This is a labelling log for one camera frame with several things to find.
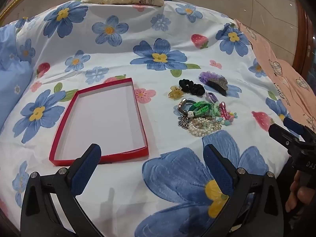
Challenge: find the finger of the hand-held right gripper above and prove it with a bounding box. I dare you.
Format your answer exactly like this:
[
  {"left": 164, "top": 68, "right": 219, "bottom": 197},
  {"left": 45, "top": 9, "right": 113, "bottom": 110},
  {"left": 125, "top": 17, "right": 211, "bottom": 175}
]
[
  {"left": 268, "top": 123, "right": 299, "bottom": 150},
  {"left": 283, "top": 117, "right": 307, "bottom": 137}
]

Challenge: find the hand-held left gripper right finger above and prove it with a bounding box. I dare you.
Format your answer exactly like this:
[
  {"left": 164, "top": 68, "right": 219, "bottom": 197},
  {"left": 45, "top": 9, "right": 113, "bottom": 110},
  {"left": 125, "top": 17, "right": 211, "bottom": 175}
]
[{"left": 202, "top": 144, "right": 284, "bottom": 237}]

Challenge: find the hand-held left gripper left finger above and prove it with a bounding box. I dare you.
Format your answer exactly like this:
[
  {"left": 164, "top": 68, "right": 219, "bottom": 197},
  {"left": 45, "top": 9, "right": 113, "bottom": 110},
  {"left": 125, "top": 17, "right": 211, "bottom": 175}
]
[{"left": 20, "top": 143, "right": 102, "bottom": 237}]

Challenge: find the colourful candy bead bracelet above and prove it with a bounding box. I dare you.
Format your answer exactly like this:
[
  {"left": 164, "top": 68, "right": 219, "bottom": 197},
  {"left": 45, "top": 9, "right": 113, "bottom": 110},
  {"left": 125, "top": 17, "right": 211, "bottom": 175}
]
[{"left": 212, "top": 104, "right": 238, "bottom": 128}]

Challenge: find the red shallow cardboard box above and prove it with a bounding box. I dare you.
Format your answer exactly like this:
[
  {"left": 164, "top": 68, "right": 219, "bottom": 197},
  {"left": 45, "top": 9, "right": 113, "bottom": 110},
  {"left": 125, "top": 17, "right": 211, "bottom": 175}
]
[{"left": 49, "top": 78, "right": 150, "bottom": 166}]

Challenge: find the pink hair clip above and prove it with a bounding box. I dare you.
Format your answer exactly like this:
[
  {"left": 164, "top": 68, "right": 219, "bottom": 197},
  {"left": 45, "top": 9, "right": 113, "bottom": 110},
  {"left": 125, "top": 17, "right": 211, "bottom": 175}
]
[{"left": 219, "top": 101, "right": 234, "bottom": 119}]

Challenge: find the green chain bracelet white charm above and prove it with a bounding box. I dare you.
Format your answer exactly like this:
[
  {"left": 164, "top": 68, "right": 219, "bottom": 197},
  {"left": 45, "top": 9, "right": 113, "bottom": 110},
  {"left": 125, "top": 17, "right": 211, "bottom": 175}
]
[{"left": 187, "top": 100, "right": 214, "bottom": 118}]

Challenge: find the metal bangle with charm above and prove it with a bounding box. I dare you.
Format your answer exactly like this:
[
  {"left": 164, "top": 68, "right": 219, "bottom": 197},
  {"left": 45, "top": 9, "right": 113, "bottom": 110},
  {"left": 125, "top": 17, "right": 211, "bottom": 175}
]
[{"left": 177, "top": 99, "right": 196, "bottom": 115}]

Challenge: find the black scrunchie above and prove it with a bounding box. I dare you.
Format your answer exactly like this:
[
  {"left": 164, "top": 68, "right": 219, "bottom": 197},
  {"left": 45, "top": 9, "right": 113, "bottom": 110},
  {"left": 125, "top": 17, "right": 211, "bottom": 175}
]
[{"left": 178, "top": 79, "right": 205, "bottom": 96}]

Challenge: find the yellow hair claw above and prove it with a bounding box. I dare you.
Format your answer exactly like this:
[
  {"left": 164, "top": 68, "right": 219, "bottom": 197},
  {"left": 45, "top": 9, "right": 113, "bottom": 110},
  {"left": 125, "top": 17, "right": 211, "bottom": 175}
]
[{"left": 168, "top": 86, "right": 184, "bottom": 101}]

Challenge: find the person's right hand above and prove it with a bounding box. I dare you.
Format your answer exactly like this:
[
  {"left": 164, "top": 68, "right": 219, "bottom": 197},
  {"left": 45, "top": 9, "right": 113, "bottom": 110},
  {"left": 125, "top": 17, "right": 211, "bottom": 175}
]
[{"left": 285, "top": 170, "right": 316, "bottom": 213}]

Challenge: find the pink printed cloth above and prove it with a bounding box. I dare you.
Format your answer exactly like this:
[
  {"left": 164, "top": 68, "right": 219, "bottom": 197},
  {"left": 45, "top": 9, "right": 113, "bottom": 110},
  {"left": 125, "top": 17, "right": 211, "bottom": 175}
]
[{"left": 234, "top": 18, "right": 316, "bottom": 134}]

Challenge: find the black rhinestone hair clip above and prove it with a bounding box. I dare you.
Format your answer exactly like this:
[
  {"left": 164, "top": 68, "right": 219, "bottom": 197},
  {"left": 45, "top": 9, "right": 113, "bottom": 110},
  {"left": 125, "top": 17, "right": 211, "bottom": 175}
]
[{"left": 206, "top": 77, "right": 229, "bottom": 97}]

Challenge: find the brown wooden furniture edge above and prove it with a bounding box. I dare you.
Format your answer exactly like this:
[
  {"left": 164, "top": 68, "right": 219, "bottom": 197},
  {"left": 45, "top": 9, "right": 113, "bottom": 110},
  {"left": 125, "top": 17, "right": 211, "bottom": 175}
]
[{"left": 295, "top": 0, "right": 316, "bottom": 79}]

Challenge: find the blue pillow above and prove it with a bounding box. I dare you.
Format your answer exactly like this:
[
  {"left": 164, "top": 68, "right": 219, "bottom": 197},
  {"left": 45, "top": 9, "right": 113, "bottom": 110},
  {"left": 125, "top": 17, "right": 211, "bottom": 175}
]
[{"left": 0, "top": 25, "right": 34, "bottom": 129}]

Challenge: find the blue floral blanket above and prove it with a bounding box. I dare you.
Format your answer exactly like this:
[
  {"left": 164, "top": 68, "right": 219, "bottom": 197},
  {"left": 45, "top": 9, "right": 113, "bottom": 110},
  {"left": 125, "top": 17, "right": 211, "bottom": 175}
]
[{"left": 0, "top": 0, "right": 297, "bottom": 237}]

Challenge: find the pearl necklace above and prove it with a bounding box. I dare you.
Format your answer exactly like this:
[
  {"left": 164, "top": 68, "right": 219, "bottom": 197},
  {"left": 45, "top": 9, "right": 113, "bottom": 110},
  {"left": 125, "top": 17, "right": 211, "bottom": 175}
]
[{"left": 188, "top": 118, "right": 223, "bottom": 137}]

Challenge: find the silver chain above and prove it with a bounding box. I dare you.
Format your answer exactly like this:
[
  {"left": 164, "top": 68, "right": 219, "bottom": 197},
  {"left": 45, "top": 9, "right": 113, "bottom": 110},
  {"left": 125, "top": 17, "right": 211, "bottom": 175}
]
[{"left": 177, "top": 114, "right": 192, "bottom": 129}]

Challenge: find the purple frilly hair tie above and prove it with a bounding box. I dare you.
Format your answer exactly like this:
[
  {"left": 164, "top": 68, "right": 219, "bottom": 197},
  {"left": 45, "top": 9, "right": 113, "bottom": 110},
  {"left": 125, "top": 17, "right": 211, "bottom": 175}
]
[{"left": 199, "top": 71, "right": 218, "bottom": 83}]

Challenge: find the gold frame edge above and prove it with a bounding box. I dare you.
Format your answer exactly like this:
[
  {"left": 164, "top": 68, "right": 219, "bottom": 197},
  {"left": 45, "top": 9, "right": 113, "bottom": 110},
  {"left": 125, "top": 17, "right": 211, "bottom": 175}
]
[{"left": 0, "top": 0, "right": 48, "bottom": 24}]

